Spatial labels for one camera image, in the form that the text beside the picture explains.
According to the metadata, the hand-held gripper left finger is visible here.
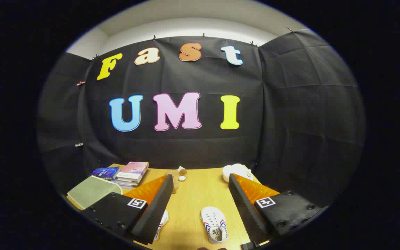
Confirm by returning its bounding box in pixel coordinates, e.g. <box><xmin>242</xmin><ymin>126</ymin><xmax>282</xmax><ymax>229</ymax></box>
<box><xmin>81</xmin><ymin>174</ymin><xmax>175</xmax><ymax>245</ymax></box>

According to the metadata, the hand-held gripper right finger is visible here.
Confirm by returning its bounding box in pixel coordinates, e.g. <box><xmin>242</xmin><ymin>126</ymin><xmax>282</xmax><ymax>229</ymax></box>
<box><xmin>228</xmin><ymin>173</ymin><xmax>323</xmax><ymax>244</ymax></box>

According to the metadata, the white canvas shoe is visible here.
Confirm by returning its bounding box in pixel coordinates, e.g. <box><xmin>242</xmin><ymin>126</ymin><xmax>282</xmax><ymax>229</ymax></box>
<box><xmin>153</xmin><ymin>210</ymin><xmax>170</xmax><ymax>242</ymax></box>
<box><xmin>200</xmin><ymin>207</ymin><xmax>229</xmax><ymax>244</ymax></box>

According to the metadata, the green fabric storage box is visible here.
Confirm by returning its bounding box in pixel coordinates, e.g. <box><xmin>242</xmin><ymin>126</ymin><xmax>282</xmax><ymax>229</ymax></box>
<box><xmin>67</xmin><ymin>175</ymin><xmax>123</xmax><ymax>210</ymax></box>

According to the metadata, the brown plush toy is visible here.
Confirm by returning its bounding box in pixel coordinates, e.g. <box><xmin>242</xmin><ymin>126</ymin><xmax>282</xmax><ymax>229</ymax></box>
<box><xmin>165</xmin><ymin>166</ymin><xmax>188</xmax><ymax>194</ymax></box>

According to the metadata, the light blue book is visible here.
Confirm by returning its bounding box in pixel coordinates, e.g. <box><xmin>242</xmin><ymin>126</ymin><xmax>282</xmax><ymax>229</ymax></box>
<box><xmin>111</xmin><ymin>181</ymin><xmax>137</xmax><ymax>190</ymax></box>

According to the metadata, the white book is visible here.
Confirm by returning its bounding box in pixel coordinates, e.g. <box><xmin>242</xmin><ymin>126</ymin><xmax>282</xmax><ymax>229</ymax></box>
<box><xmin>114</xmin><ymin>177</ymin><xmax>141</xmax><ymax>186</ymax></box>

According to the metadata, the white plush toy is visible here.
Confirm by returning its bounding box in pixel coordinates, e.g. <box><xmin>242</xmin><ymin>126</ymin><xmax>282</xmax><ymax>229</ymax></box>
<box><xmin>222</xmin><ymin>164</ymin><xmax>253</xmax><ymax>183</ymax></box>

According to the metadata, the pink cover book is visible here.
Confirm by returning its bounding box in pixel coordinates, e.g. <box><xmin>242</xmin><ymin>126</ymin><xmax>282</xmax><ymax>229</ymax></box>
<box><xmin>117</xmin><ymin>161</ymin><xmax>150</xmax><ymax>182</ymax></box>

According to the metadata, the dark blue book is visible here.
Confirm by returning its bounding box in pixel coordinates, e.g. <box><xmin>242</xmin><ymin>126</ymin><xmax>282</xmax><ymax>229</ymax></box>
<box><xmin>91</xmin><ymin>166</ymin><xmax>120</xmax><ymax>181</ymax></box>

